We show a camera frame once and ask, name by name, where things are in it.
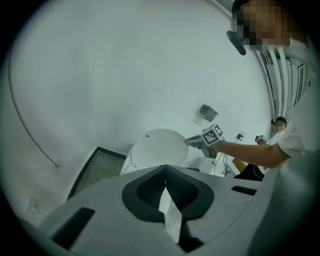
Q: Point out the white air conditioner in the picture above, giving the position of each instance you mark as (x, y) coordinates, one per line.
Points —
(300, 82)

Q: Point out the person's head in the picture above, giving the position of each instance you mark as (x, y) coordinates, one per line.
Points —
(270, 22)

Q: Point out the black wall paper holder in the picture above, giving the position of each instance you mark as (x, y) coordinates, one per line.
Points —
(208, 112)

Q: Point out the black head-worn camera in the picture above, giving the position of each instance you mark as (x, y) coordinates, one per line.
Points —
(236, 42)

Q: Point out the small black wall fixture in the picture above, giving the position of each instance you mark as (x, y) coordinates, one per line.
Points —
(240, 136)

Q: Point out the white wall socket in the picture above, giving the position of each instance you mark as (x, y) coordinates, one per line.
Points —
(33, 205)

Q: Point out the white toilet lid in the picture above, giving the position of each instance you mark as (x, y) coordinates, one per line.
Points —
(162, 147)

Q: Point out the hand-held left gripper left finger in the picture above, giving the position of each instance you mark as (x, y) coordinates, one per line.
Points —
(112, 220)

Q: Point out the black skirting strip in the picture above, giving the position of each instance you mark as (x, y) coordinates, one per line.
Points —
(83, 172)

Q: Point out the white ceiling pipes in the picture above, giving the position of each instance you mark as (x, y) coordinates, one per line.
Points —
(275, 75)

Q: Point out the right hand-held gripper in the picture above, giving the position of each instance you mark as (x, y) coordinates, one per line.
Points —
(212, 135)

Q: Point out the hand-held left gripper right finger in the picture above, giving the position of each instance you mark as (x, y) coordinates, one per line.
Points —
(225, 220)

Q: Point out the person's right forearm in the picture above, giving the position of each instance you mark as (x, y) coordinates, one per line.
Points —
(250, 152)

